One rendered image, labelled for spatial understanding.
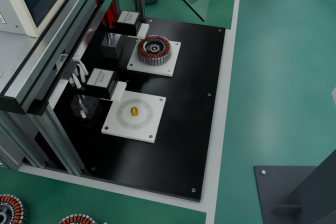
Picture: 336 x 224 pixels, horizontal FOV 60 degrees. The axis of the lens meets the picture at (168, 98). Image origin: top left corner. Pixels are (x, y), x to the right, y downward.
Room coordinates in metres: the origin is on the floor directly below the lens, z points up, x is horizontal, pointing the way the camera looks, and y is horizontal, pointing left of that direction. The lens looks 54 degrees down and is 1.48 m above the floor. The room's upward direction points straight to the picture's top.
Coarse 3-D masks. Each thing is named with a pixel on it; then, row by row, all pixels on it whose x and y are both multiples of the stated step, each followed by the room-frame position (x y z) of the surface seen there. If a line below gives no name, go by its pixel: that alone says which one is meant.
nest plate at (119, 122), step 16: (128, 96) 0.52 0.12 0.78; (144, 96) 0.52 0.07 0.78; (160, 96) 0.52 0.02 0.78; (112, 112) 0.46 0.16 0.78; (128, 112) 0.46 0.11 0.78; (144, 112) 0.46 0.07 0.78; (160, 112) 0.46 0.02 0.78; (112, 128) 0.41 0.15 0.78; (128, 128) 0.41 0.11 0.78; (144, 128) 0.41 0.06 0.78
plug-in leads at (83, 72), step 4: (60, 56) 0.49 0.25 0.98; (64, 60) 0.48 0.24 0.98; (56, 64) 0.47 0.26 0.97; (60, 64) 0.47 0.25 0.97; (80, 64) 0.50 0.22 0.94; (76, 68) 0.50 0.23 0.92; (80, 68) 0.48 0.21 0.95; (84, 68) 0.50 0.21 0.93; (56, 72) 0.48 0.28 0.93; (76, 72) 0.50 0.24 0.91; (80, 72) 0.48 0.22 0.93; (84, 72) 0.50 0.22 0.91; (88, 72) 0.51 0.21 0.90; (76, 76) 0.50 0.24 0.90; (80, 76) 0.48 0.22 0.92; (84, 76) 0.48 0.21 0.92; (72, 80) 0.47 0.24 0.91; (76, 80) 0.45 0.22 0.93; (84, 80) 0.48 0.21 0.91; (76, 84) 0.46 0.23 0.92; (80, 84) 0.46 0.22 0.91; (80, 88) 0.46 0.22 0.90
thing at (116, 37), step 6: (114, 36) 0.73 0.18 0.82; (120, 36) 0.74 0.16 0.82; (102, 42) 0.70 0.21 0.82; (114, 42) 0.70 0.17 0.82; (120, 42) 0.73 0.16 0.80; (102, 48) 0.69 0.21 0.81; (108, 48) 0.69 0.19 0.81; (114, 48) 0.68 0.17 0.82; (120, 48) 0.72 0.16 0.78; (108, 54) 0.69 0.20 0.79; (114, 54) 0.68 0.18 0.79
